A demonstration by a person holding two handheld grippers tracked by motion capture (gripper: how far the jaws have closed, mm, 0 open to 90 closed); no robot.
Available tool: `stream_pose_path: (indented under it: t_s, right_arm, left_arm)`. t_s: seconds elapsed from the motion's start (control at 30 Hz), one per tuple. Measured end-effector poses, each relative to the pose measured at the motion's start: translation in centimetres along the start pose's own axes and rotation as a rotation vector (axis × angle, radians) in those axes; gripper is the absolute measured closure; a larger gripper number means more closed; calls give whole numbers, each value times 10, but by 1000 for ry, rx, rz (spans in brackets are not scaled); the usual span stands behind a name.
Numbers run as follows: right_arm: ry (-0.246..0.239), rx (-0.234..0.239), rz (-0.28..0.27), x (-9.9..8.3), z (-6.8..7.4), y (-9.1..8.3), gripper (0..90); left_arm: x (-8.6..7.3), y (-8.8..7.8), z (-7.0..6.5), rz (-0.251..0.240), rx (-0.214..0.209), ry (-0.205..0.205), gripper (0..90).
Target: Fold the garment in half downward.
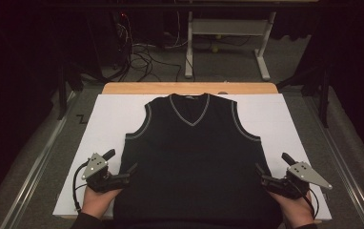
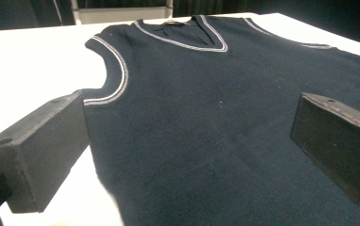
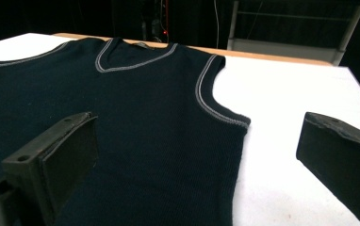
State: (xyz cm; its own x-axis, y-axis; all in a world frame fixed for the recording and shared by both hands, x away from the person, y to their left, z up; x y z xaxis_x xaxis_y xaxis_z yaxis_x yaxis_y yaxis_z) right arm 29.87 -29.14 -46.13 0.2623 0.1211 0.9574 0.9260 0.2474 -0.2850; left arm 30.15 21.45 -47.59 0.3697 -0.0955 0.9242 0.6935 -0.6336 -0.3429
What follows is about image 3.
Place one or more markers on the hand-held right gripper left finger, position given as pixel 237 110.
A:
pixel 52 160

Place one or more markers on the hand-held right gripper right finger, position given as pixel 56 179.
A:
pixel 341 163

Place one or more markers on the dark navy knit vest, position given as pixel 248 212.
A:
pixel 137 125

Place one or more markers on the white table cover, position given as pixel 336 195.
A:
pixel 294 100

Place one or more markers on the grey metal rack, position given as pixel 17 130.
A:
pixel 278 48

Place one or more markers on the wooden table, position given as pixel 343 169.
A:
pixel 263 56

